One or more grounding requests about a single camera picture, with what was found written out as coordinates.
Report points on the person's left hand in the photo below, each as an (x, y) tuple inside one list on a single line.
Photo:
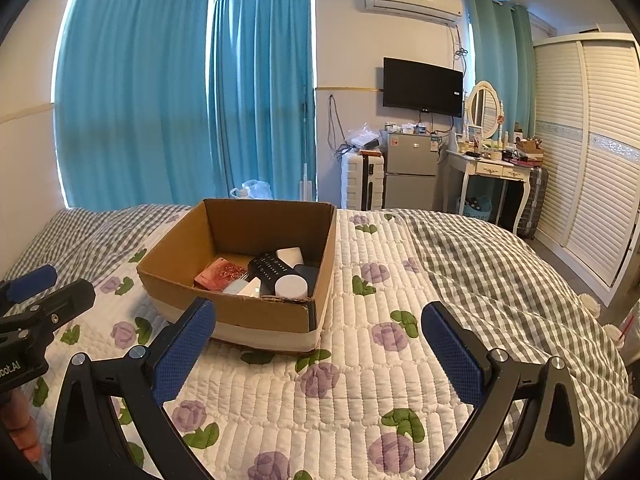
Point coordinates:
[(20, 425)]

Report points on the white louvred wardrobe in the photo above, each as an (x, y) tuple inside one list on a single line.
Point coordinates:
[(590, 160)]

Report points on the long black box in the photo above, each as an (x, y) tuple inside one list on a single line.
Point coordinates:
[(267, 270)]

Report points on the small white box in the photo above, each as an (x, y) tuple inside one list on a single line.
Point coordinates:
[(290, 255)]

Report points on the white dressing table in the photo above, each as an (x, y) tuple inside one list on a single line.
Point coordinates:
[(495, 167)]

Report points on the narrow blue curtain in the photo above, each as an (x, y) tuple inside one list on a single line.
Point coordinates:
[(265, 95)]

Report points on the clear plastic bag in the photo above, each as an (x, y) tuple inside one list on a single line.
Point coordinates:
[(364, 137)]

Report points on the white air conditioner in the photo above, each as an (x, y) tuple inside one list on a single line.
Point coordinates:
[(412, 2)]

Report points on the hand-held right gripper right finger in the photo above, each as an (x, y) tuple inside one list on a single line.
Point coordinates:
[(452, 355)]

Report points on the silver mini fridge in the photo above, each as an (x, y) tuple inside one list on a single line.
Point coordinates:
[(410, 170)]

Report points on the white cup with straw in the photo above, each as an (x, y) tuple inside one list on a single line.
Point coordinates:
[(616, 337)]

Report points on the floral quilted bedspread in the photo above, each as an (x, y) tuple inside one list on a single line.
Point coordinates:
[(500, 285)]

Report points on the light blue earbuds case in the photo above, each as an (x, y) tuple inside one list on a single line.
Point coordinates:
[(232, 288)]

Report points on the dark rectangular device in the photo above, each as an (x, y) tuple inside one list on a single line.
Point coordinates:
[(310, 275)]

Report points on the oval white mirror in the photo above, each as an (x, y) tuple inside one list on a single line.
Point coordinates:
[(482, 110)]

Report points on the brown box on dressing table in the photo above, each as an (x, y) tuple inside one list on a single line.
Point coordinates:
[(529, 150)]

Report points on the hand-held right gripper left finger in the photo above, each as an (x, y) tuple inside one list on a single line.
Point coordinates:
[(182, 355)]

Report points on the silver suitcase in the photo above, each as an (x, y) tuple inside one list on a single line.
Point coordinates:
[(534, 200)]

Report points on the blue basket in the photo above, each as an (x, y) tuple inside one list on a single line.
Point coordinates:
[(475, 206)]

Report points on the black wall television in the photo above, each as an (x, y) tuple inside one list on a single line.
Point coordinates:
[(422, 85)]

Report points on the cardboard box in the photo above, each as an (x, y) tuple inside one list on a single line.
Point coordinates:
[(270, 325)]

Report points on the wide blue curtain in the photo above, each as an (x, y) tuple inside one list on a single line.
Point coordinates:
[(135, 100)]

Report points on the white charger adapter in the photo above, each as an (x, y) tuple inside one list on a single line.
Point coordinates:
[(251, 288)]

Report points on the white suitcase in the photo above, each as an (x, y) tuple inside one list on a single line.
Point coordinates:
[(360, 180)]

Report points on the white plastic bag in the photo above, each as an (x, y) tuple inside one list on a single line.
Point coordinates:
[(255, 190)]

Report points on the red patterned box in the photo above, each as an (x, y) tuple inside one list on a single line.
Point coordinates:
[(220, 275)]

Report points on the blue curtain beside wardrobe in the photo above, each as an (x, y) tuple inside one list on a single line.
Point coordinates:
[(500, 60)]

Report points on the white bottle with red cap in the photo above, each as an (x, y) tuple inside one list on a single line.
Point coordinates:
[(291, 287)]

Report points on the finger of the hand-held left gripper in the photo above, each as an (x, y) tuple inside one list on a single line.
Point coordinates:
[(32, 280), (70, 300)]

